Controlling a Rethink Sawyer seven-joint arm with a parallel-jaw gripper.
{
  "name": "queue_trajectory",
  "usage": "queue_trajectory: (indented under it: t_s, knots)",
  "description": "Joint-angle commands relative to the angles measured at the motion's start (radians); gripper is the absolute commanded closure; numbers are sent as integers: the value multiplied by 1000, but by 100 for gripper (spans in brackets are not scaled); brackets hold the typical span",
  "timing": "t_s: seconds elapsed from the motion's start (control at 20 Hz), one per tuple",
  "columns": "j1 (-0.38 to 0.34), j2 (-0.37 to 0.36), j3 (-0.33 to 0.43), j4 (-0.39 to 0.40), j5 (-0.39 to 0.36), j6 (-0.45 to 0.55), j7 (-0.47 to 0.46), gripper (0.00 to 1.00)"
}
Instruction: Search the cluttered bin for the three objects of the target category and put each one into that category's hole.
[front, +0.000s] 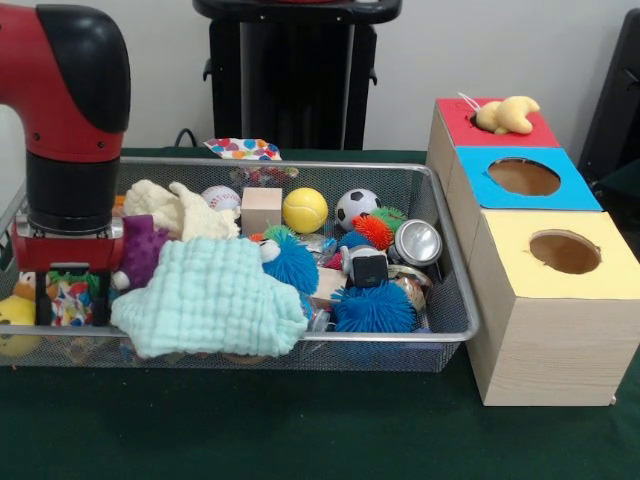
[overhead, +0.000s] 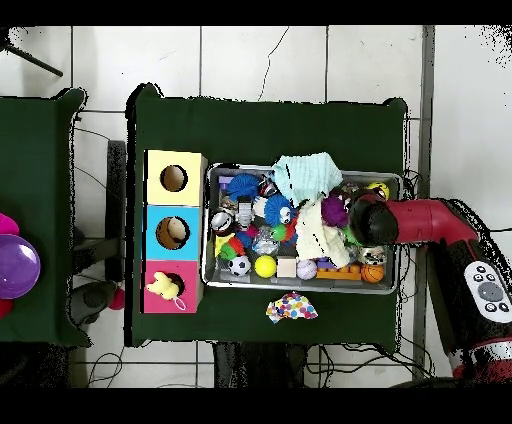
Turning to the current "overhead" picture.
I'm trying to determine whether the purple spiky toy with eyes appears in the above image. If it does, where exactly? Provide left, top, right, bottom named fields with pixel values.
left=320, top=194, right=351, bottom=229

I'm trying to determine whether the dark green table cloth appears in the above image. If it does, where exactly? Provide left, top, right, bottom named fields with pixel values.
left=124, top=82, right=409, bottom=348

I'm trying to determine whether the yellow smiley face ball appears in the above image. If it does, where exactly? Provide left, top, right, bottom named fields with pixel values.
left=365, top=181, right=390, bottom=201

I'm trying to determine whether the small red ball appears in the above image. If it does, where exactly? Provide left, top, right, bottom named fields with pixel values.
left=106, top=287, right=126, bottom=312

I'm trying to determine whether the colourful polka dot cloth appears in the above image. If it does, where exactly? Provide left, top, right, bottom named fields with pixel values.
left=265, top=290, right=320, bottom=324

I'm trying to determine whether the blue spiky toy with eyes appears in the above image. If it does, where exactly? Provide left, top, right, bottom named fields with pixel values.
left=263, top=193, right=297, bottom=226

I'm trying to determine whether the plain yellow ball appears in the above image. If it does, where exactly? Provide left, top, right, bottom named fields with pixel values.
left=254, top=254, right=278, bottom=279

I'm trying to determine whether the small orange basketball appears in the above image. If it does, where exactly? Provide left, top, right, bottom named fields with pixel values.
left=360, top=262, right=386, bottom=284

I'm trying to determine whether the black tripod leg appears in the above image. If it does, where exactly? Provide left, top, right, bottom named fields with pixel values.
left=0, top=37, right=64, bottom=78

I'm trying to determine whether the pink bowl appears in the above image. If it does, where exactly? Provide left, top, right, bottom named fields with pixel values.
left=0, top=212, right=20, bottom=237

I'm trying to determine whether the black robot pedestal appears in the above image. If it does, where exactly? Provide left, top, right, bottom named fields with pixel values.
left=213, top=342, right=309, bottom=388

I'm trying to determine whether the purple bowl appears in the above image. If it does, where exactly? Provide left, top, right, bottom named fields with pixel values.
left=0, top=233, right=42, bottom=300

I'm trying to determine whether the side table with green cloth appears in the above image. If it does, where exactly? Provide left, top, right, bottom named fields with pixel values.
left=0, top=87, right=92, bottom=347

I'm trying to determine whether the mint green knitted cloth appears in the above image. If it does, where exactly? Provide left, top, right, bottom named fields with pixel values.
left=271, top=151, right=344, bottom=207

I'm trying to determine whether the yellow plush toy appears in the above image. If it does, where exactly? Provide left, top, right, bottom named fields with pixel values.
left=145, top=270, right=188, bottom=312

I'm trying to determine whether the blue spiky ball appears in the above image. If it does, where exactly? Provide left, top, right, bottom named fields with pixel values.
left=226, top=172, right=262, bottom=204

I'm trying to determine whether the shallow wire mesh bin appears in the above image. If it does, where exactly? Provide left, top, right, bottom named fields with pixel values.
left=201, top=162, right=403, bottom=296

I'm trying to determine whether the wooden box with three holes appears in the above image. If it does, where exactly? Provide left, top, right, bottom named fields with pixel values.
left=142, top=149, right=209, bottom=314

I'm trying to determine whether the white baseball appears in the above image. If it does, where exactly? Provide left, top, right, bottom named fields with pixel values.
left=296, top=259, right=319, bottom=281

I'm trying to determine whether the cream knitted cloth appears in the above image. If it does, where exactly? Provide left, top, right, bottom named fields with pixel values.
left=294, top=198, right=353, bottom=269

